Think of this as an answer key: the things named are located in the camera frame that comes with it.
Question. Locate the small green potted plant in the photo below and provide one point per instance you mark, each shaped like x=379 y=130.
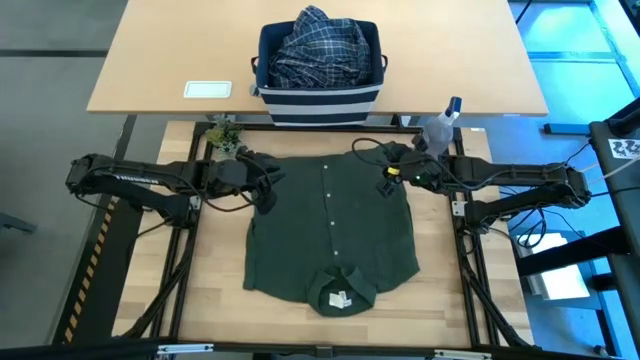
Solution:
x=224 y=135

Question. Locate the white rectangular tray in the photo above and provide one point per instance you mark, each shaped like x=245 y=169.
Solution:
x=207 y=89

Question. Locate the silver metal bracket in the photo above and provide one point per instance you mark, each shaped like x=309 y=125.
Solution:
x=185 y=348
x=462 y=355

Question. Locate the blue plaid shirt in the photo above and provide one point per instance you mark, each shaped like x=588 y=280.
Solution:
x=320 y=50

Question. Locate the navy white striped bin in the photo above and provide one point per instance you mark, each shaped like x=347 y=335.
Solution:
x=320 y=107

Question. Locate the light wooden desk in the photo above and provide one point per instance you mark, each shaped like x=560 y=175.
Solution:
x=450 y=60

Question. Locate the black equipment cart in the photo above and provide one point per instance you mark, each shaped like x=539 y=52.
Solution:
x=627 y=280

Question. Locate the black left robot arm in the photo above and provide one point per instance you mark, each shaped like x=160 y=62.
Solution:
x=125 y=175

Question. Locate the black hazard-striped floor ramp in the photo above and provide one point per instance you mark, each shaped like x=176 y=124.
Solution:
x=107 y=280

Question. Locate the clear spray bottle blue nozzle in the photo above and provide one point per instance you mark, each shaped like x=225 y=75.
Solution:
x=440 y=132

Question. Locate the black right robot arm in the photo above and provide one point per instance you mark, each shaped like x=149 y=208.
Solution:
x=500 y=172

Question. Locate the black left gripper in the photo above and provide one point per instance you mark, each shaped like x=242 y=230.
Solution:
x=250 y=175

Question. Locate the white box on floor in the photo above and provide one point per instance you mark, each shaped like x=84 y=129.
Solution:
x=560 y=280

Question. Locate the dark green button shirt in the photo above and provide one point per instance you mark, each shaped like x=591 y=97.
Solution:
x=300 y=225

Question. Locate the black metal table frame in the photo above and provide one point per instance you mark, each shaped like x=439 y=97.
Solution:
x=385 y=129

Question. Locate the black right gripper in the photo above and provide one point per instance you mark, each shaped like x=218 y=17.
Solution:
x=415 y=170

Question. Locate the white marker tag label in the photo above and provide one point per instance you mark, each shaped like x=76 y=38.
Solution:
x=625 y=148

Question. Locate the grey chair leg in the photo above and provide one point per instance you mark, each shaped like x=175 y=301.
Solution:
x=17 y=223

